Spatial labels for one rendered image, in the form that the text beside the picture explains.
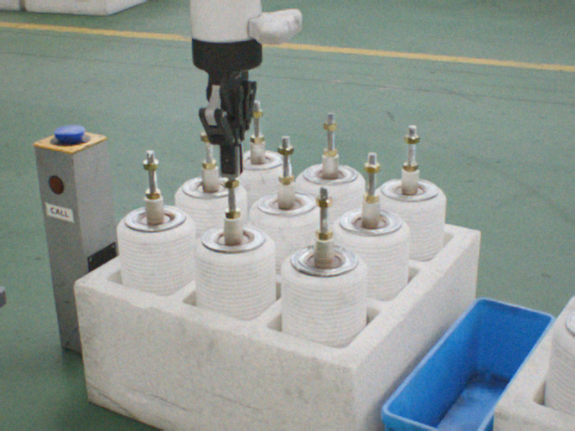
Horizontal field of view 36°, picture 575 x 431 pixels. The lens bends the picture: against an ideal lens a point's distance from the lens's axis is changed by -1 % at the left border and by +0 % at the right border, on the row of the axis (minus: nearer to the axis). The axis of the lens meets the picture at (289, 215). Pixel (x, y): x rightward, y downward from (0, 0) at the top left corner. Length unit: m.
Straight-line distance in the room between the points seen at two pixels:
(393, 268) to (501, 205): 0.77
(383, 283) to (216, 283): 0.20
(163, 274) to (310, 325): 0.21
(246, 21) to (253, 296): 0.31
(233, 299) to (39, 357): 0.40
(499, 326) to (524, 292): 0.28
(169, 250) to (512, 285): 0.65
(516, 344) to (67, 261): 0.61
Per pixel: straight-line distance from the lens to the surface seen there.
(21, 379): 1.30
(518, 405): 0.90
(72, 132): 1.20
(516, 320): 1.20
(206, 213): 1.16
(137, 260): 1.09
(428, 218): 1.15
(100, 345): 1.15
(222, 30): 0.93
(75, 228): 1.22
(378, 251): 1.05
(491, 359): 1.24
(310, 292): 0.95
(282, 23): 0.91
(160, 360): 1.09
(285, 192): 1.12
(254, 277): 1.02
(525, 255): 1.61
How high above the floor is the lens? 0.69
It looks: 24 degrees down
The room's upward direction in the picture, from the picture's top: 1 degrees counter-clockwise
